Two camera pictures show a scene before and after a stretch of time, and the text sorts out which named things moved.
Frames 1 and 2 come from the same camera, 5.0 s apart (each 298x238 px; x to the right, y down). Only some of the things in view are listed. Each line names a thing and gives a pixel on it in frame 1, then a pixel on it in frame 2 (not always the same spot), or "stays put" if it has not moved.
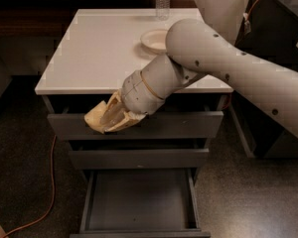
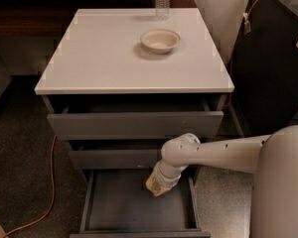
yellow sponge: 92,117 → 154,184
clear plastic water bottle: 162,0 stays put
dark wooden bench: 54,18 stays put
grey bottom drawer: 140,202 stays put
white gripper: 134,89 → 164,177
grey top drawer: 207,125 stays put
